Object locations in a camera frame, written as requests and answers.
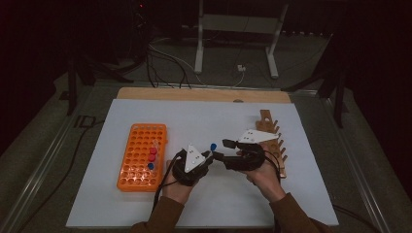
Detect black tripod stand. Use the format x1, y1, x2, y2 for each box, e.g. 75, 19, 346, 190
281, 32, 350, 129
66, 52, 135, 117

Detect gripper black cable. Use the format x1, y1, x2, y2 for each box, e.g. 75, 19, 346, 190
263, 150, 383, 233
152, 150, 185, 214

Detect aluminium frame rail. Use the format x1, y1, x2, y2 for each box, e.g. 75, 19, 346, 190
319, 95, 392, 233
0, 86, 95, 233

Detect wooden test tube rack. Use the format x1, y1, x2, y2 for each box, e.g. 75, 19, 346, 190
255, 109, 289, 180

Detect dark equipment tower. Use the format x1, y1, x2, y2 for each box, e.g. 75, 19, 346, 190
129, 0, 154, 62

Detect person's left hand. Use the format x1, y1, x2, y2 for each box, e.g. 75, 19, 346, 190
161, 159, 202, 206

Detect white table mat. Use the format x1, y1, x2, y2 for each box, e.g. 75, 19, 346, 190
65, 98, 340, 229

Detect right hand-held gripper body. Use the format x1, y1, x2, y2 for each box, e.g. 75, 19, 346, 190
223, 129, 280, 172

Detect orange plastic test tube rack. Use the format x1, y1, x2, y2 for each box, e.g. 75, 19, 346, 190
116, 122, 169, 193

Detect long black floor cable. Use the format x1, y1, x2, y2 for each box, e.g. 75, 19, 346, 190
17, 120, 106, 233

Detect black floor cables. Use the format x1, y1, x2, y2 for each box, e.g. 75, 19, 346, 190
145, 43, 192, 89

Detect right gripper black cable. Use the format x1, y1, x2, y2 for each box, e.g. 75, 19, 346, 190
263, 150, 383, 233

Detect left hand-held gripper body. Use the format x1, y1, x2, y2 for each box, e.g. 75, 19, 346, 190
171, 144, 212, 187

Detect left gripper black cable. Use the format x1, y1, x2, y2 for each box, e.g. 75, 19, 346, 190
152, 150, 185, 214

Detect person's right hand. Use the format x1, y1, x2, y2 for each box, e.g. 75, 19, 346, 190
238, 144, 283, 204

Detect white metal stand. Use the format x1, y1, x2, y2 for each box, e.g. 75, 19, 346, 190
193, 0, 290, 80

